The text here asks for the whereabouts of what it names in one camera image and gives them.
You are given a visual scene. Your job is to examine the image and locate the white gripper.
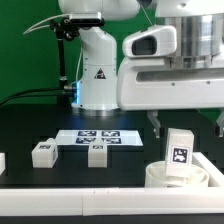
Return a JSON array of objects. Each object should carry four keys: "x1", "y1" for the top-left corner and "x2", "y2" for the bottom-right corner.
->
[{"x1": 117, "y1": 58, "x2": 224, "y2": 138}]

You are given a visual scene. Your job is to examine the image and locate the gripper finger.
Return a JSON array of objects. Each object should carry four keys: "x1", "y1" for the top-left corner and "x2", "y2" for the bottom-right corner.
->
[{"x1": 215, "y1": 112, "x2": 224, "y2": 137}]

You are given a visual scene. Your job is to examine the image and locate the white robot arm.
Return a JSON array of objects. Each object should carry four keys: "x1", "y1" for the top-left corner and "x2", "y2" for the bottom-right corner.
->
[{"x1": 58, "y1": 0, "x2": 224, "y2": 128}]

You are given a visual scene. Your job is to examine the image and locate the white marker tag plate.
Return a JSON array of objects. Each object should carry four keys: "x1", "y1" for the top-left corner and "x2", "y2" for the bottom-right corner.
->
[{"x1": 55, "y1": 130, "x2": 143, "y2": 146}]

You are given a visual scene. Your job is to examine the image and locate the white obstacle fence frame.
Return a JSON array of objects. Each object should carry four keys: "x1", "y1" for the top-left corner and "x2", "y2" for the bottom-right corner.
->
[{"x1": 0, "y1": 152, "x2": 224, "y2": 216}]

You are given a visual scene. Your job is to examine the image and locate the black cable bundle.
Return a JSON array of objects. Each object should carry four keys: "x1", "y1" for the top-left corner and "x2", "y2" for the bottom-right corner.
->
[{"x1": 0, "y1": 84, "x2": 77, "y2": 108}]

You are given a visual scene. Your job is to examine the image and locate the black camera on stand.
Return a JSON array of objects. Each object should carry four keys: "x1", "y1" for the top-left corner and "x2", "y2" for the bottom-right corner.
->
[{"x1": 69, "y1": 12, "x2": 104, "y2": 27}]

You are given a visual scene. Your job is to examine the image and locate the black camera stand pole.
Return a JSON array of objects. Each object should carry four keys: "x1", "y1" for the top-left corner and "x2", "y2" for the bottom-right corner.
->
[{"x1": 50, "y1": 19, "x2": 80, "y2": 106}]

